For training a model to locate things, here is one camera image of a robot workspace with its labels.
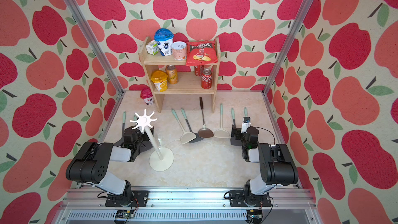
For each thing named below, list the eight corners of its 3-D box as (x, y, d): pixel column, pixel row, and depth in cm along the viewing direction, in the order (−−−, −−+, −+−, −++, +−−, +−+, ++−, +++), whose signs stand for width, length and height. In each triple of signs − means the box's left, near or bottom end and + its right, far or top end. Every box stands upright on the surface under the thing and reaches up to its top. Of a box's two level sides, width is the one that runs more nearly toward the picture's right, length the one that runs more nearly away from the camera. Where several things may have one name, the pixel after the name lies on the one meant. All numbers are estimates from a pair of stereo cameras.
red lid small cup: (143, 106, 115) (139, 96, 106) (145, 98, 120) (141, 88, 112) (154, 106, 115) (150, 96, 106) (156, 98, 120) (153, 88, 112)
